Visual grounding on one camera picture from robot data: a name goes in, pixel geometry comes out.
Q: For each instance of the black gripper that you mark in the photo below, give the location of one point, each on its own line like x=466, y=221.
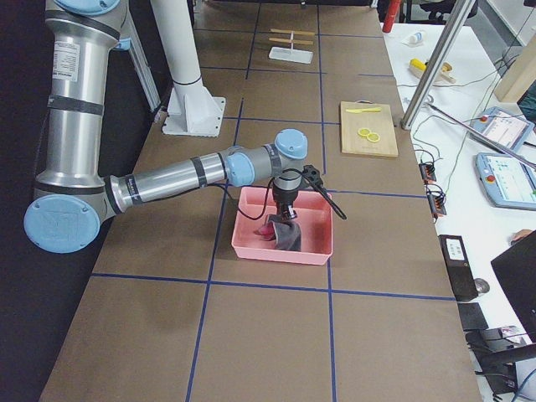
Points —
x=284, y=198

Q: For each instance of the dark grey cloth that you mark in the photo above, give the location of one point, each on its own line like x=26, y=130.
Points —
x=286, y=233

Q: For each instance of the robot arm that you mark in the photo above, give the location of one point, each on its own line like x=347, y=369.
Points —
x=71, y=200

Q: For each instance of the pink plastic bin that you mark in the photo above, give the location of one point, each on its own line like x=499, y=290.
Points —
x=314, y=216

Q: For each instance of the rear lemon slice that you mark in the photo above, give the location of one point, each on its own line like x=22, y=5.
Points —
x=364, y=132

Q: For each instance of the lemon slice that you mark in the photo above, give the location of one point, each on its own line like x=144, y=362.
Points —
x=373, y=137
x=364, y=132

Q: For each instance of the bamboo cutting board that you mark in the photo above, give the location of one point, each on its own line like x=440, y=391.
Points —
x=381, y=123

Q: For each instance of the front lemon slice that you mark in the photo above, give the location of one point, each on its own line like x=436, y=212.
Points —
x=373, y=137

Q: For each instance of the yellow plastic knife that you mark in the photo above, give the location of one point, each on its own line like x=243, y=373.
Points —
x=364, y=110

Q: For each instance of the orange black power strip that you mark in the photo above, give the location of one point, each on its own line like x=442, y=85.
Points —
x=427, y=171

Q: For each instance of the right wooden dowel rod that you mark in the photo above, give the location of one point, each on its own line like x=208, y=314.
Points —
x=291, y=41

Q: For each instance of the wooden dowel rod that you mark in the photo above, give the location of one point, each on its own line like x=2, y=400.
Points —
x=291, y=41
x=292, y=31

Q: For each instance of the left wooden dowel rod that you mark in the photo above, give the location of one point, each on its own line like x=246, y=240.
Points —
x=292, y=31

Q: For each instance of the black box with label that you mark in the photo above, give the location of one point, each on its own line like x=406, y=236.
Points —
x=457, y=267

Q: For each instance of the white tube bottle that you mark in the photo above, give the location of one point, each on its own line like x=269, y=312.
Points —
x=415, y=39

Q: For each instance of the red fire extinguisher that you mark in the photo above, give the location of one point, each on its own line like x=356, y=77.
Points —
x=390, y=16

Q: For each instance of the near teach pendant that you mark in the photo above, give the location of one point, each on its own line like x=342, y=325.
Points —
x=506, y=181

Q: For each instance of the teach pendant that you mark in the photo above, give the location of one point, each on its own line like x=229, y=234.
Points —
x=502, y=127
x=506, y=181

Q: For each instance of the far teach pendant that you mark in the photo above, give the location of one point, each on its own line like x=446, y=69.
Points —
x=502, y=127

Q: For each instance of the black laptop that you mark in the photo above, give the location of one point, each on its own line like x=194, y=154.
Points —
x=515, y=272

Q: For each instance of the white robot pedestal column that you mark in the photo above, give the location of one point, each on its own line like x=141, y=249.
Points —
x=192, y=110

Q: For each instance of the aluminium frame post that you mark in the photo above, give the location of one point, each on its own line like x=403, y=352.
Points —
x=442, y=48

